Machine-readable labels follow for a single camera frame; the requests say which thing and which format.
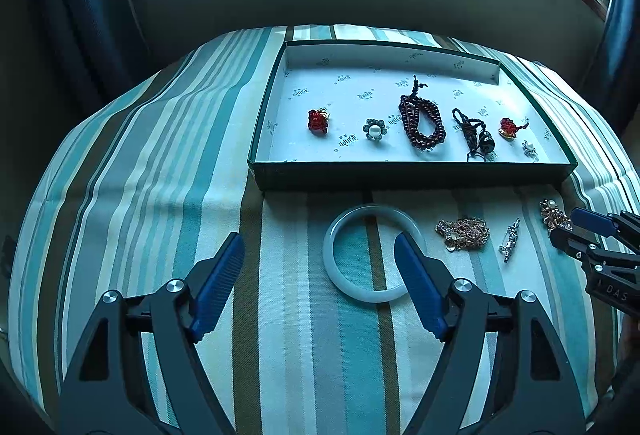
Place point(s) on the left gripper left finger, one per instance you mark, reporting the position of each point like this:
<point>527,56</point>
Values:
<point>106,389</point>

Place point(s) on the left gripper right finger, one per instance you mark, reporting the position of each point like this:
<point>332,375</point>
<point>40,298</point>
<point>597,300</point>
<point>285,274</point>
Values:
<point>532,388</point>

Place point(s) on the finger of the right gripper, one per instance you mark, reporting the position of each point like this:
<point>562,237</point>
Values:
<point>573,245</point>
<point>624,227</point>

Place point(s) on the gold pearl flower brooch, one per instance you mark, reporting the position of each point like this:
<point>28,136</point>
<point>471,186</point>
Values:
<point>553,217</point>

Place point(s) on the silver rhinestone bar brooch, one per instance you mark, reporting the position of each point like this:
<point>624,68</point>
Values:
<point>509,240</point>

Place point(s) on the pale jade bangle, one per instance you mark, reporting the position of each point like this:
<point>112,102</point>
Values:
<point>346,256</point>

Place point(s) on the red knot gold charm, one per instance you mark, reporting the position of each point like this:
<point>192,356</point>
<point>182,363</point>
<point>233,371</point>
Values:
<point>508,129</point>

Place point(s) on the black cord bead pendant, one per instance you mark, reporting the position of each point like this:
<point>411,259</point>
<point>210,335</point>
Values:
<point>479,140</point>

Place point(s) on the silver pearl flower brooch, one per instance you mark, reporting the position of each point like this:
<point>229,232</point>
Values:
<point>374,129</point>

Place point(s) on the shallow green jewelry tray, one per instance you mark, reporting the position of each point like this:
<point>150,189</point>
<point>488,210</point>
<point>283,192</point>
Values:
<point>413,89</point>

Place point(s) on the striped teal tablecloth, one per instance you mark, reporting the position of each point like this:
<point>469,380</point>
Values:
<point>154,181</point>

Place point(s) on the dark blue right curtain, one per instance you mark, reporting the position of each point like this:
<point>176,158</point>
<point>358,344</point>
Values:
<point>611,84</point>

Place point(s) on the dark blue curtain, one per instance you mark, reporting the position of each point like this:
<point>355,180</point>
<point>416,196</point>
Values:
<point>611,84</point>
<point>95,48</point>

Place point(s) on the dark blue left curtain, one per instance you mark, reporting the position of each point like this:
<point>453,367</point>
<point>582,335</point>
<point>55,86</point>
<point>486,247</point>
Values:
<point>95,48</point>

